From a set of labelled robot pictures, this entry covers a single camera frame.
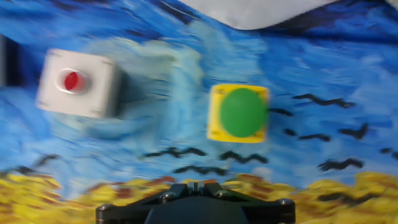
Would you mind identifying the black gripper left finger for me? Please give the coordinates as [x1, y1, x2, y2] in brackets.
[95, 181, 197, 224]

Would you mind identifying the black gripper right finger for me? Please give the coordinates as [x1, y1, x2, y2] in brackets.
[196, 181, 297, 224]

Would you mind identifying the yellow box green button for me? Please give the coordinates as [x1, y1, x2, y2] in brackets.
[206, 83, 270, 144]

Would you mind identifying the grey box small red button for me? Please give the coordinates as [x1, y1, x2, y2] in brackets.
[35, 47, 124, 120]

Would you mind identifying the painted wheatfield tablecloth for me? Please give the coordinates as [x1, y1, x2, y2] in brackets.
[0, 0, 398, 224]

